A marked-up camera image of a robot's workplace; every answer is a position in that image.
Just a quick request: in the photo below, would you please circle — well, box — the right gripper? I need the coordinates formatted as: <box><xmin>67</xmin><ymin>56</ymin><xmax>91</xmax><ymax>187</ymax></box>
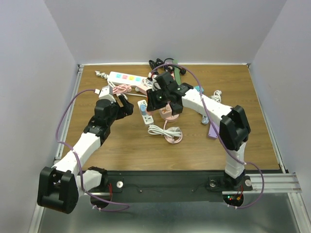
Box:
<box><xmin>146</xmin><ymin>86</ymin><xmax>170</xmax><ymax>111</ymax></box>

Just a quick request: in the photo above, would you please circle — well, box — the blue plug adapter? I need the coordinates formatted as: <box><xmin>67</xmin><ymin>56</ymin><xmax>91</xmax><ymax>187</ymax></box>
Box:
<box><xmin>139</xmin><ymin>104</ymin><xmax>147</xmax><ymax>116</ymax></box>

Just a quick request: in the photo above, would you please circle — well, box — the small white power strip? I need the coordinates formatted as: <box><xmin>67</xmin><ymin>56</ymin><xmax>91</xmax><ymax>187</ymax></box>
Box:
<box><xmin>138</xmin><ymin>100</ymin><xmax>154</xmax><ymax>127</ymax></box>

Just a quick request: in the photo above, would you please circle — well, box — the black cube socket adapter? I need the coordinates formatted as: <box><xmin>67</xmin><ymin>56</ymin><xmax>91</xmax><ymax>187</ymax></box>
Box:
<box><xmin>169</xmin><ymin>102</ymin><xmax>183</xmax><ymax>116</ymax></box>

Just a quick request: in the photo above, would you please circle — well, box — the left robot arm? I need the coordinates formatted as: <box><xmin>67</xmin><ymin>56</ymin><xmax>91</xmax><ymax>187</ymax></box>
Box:
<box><xmin>37</xmin><ymin>96</ymin><xmax>134</xmax><ymax>214</ymax></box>

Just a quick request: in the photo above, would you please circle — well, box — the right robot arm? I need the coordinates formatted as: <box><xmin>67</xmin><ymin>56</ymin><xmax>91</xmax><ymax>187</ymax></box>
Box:
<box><xmin>146</xmin><ymin>72</ymin><xmax>251</xmax><ymax>189</ymax></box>

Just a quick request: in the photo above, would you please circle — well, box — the pink power strip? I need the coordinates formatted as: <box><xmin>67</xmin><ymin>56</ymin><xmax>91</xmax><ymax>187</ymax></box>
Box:
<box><xmin>135</xmin><ymin>84</ymin><xmax>150</xmax><ymax>94</ymax></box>

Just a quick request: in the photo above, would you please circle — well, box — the pink cube adapter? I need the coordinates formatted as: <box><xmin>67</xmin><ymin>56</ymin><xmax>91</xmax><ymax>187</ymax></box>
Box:
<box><xmin>159</xmin><ymin>104</ymin><xmax>172</xmax><ymax>119</ymax></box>

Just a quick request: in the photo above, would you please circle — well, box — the pink round socket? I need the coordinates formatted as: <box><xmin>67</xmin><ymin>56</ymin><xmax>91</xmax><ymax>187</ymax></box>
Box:
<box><xmin>163</xmin><ymin>115</ymin><xmax>179</xmax><ymax>122</ymax></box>

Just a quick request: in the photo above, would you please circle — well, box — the white colourful power strip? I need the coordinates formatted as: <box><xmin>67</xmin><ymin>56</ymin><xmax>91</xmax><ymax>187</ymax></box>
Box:
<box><xmin>107</xmin><ymin>71</ymin><xmax>146</xmax><ymax>86</ymax></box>

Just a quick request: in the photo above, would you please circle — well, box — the green power strip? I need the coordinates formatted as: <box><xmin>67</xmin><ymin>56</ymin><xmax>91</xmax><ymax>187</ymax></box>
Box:
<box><xmin>174</xmin><ymin>67</ymin><xmax>181</xmax><ymax>85</ymax></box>

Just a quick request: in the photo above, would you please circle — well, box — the teal power strip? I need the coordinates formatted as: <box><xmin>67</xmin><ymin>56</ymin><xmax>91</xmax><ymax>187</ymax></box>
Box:
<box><xmin>194</xmin><ymin>86</ymin><xmax>204</xmax><ymax>93</ymax></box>

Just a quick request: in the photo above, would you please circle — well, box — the purple power strip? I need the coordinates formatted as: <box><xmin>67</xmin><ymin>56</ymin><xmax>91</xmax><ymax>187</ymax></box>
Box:
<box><xmin>207</xmin><ymin>123</ymin><xmax>219</xmax><ymax>139</ymax></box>

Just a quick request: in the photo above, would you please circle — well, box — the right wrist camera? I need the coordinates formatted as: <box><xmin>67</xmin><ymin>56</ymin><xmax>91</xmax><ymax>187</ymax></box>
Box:
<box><xmin>146</xmin><ymin>72</ymin><xmax>160</xmax><ymax>90</ymax></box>

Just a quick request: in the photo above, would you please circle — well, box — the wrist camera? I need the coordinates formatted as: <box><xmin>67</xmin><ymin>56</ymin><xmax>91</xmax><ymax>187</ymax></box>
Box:
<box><xmin>99</xmin><ymin>85</ymin><xmax>115</xmax><ymax>102</ymax></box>
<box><xmin>146</xmin><ymin>72</ymin><xmax>160</xmax><ymax>90</ymax></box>

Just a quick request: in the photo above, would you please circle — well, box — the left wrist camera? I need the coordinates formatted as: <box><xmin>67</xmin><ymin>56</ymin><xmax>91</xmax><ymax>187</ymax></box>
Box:
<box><xmin>99</xmin><ymin>85</ymin><xmax>115</xmax><ymax>102</ymax></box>

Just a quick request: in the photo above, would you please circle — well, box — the black cord bundle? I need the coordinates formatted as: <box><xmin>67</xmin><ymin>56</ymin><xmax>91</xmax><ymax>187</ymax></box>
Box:
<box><xmin>148</xmin><ymin>57</ymin><xmax>188</xmax><ymax>76</ymax></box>

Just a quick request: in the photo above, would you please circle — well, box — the pink cord loop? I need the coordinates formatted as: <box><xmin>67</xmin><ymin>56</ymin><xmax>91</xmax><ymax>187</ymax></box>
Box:
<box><xmin>162</xmin><ymin>120</ymin><xmax>183</xmax><ymax>144</ymax></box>

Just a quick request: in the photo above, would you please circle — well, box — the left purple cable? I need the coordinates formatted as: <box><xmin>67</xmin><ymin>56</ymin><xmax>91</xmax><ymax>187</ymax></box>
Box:
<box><xmin>55</xmin><ymin>88</ymin><xmax>131</xmax><ymax>212</ymax></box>

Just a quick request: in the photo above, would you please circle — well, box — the purple cable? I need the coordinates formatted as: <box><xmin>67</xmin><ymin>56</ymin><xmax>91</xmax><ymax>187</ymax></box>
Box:
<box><xmin>55</xmin><ymin>88</ymin><xmax>131</xmax><ymax>212</ymax></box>
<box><xmin>150</xmin><ymin>63</ymin><xmax>265</xmax><ymax>210</ymax></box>

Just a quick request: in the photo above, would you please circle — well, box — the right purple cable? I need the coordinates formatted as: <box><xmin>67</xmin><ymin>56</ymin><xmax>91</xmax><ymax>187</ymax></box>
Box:
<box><xmin>150</xmin><ymin>63</ymin><xmax>265</xmax><ymax>210</ymax></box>

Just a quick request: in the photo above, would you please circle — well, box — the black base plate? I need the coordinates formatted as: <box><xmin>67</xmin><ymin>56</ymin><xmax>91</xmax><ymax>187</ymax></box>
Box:
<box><xmin>91</xmin><ymin>170</ymin><xmax>253</xmax><ymax>203</ymax></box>

